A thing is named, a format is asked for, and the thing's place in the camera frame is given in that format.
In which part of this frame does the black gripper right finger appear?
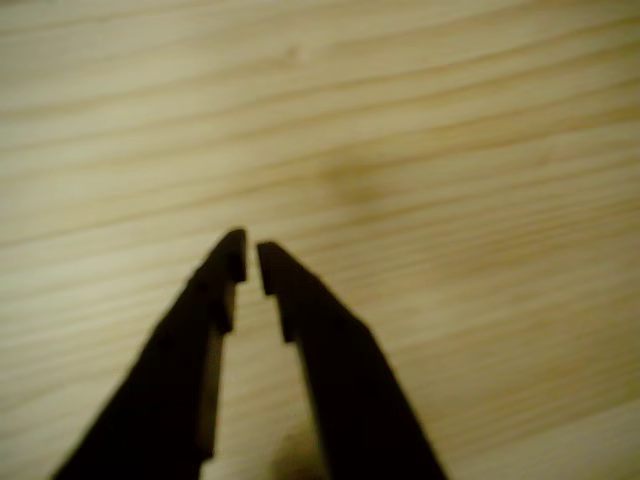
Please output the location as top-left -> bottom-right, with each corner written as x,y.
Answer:
256,241 -> 449,480

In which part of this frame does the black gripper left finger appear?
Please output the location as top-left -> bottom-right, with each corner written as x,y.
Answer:
49,228 -> 248,480

